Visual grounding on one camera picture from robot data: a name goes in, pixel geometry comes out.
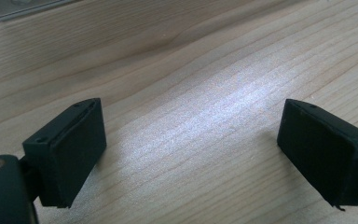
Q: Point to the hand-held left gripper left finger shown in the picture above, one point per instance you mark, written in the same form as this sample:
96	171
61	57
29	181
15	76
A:
71	152

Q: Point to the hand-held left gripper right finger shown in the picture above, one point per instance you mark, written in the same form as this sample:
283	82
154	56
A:
320	149

